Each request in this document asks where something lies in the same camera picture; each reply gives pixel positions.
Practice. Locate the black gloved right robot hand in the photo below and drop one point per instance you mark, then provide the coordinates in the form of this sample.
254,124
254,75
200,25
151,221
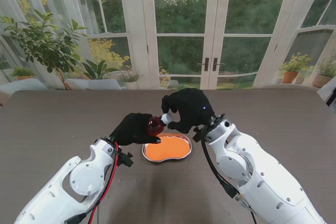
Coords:
191,108

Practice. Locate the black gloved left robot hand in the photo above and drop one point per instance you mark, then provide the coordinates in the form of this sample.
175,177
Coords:
130,129

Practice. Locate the red transparent sample bottle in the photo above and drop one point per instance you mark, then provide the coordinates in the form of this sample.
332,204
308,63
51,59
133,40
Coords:
156,125

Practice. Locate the white ribbed bottle cap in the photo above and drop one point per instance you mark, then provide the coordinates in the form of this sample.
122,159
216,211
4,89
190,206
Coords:
166,117

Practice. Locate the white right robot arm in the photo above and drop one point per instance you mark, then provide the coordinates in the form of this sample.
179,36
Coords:
262,171

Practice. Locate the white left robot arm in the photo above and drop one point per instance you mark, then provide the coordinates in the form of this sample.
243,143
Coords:
60,187

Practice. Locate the steel kidney-shaped tray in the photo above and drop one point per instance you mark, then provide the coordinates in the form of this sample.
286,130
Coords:
191,146

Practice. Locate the orange tray liner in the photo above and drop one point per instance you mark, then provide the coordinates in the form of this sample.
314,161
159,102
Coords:
170,148

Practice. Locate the printed garden window backdrop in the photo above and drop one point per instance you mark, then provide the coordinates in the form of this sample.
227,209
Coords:
181,11

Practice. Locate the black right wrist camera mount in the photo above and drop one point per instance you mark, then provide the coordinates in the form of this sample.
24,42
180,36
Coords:
197,133

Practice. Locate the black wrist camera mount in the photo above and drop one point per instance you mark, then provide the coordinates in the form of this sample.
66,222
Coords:
126,159
197,133

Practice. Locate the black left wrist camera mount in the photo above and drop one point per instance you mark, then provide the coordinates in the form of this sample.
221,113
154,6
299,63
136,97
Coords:
126,159

